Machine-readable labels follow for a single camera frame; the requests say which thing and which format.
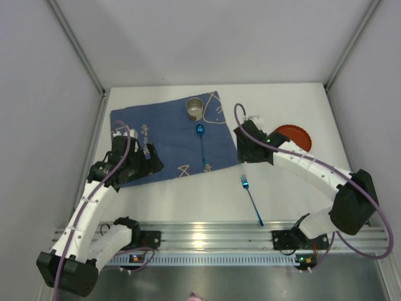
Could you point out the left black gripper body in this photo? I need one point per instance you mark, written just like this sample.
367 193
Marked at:
145 161

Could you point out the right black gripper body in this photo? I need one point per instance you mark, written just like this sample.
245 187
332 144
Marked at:
245 150

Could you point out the blue metallic fork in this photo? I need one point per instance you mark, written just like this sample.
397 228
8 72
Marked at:
245 185

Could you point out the blue fish-print placemat cloth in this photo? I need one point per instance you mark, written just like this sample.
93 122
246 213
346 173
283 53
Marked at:
167 125

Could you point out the red plate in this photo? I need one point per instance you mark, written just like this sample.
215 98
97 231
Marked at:
297 134

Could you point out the blue metallic spoon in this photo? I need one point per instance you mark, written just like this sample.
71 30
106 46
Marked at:
200 132

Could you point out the brown paper cup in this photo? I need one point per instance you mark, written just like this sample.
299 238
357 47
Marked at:
195 108

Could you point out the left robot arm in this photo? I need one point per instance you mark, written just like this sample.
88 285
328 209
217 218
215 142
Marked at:
75 261

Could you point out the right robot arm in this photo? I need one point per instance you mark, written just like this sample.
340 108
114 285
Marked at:
347 190

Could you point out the pink object at bottom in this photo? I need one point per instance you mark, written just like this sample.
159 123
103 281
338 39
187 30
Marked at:
195 297

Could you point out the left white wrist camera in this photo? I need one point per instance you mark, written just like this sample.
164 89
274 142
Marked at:
124 132

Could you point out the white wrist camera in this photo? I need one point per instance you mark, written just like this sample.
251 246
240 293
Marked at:
124 132
256 119

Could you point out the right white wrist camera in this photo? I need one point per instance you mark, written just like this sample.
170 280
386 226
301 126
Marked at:
256 119

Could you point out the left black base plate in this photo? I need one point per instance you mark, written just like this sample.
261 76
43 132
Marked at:
151 239

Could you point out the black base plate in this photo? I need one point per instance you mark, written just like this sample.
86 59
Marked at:
286 240
151 239

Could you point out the aluminium rail frame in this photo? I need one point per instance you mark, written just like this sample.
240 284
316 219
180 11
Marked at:
213 237

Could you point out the slotted cable duct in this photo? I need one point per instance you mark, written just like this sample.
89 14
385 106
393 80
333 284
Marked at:
210 260

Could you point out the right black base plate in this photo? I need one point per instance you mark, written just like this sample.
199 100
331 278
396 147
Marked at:
286 240

